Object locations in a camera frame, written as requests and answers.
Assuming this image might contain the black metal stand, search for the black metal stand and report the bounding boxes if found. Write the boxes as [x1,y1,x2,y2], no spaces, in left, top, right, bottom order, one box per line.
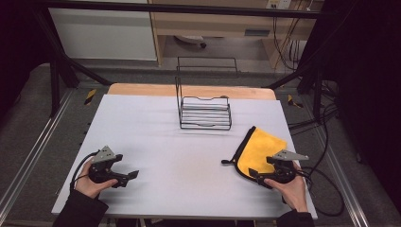
[31,6,113,118]
[267,0,343,125]

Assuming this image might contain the yellow cloth with black trim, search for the yellow cloth with black trim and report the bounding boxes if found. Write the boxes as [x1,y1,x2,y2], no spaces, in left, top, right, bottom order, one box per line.
[220,126,288,184]

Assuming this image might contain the office chair base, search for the office chair base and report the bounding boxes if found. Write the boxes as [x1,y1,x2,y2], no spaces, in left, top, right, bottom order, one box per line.
[173,34,208,49]

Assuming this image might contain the person's left hand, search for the person's left hand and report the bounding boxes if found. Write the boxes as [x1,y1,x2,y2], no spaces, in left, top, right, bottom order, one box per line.
[74,160,119,200]

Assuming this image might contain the white wall socket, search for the white wall socket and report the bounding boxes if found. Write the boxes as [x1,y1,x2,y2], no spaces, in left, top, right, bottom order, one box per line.
[266,0,293,10]

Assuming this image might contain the hanging black desk cables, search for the hanging black desk cables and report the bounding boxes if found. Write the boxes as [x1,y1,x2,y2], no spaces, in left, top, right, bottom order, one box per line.
[271,14,306,72]

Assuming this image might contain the white table board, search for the white table board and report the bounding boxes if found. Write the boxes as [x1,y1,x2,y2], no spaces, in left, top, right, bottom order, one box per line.
[50,94,319,221]

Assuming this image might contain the hand-held gripper cable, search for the hand-held gripper cable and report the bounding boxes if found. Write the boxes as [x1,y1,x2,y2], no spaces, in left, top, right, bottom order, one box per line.
[69,149,100,194]
[294,166,345,218]

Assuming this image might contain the wooden table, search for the wooden table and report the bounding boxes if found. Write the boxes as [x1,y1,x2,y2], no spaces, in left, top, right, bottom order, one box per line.
[107,82,278,101]

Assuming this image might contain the white cabinet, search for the white cabinet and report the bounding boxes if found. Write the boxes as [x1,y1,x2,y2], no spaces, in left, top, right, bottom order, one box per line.
[48,0,158,61]

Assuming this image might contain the person's right hand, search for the person's right hand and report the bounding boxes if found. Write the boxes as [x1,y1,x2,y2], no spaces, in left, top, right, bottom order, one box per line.
[263,162,309,213]

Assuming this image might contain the black wire rack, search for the black wire rack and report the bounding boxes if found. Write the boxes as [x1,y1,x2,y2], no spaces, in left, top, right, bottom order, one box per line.
[175,56,239,131]

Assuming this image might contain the black floor cables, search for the black floor cables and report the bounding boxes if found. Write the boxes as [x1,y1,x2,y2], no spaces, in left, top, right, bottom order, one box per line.
[287,79,340,137]

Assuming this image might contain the light wooden desk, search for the light wooden desk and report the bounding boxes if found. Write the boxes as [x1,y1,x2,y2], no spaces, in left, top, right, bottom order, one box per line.
[148,0,326,69]

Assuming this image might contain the left hand-held gripper cable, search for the left hand-held gripper cable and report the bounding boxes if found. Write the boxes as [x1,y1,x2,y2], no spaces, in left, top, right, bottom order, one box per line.
[69,149,100,194]

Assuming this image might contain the aluminium floor rail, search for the aluminium floor rail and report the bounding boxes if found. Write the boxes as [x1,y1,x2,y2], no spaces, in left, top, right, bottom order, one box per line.
[0,89,76,219]
[310,125,371,227]

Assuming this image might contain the black frame crossbar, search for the black frame crossbar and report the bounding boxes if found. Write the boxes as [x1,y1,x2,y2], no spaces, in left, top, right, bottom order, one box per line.
[31,0,336,20]

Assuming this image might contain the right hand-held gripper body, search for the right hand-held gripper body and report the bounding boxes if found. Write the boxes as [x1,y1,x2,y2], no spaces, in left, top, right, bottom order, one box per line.
[266,149,310,184]

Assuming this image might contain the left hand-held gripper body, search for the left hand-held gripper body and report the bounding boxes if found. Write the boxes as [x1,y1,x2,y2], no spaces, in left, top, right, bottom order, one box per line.
[88,145,124,184]

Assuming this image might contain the right hand-held gripper cable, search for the right hand-held gripper cable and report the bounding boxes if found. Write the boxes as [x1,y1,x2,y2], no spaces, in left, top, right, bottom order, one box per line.
[294,166,345,218]

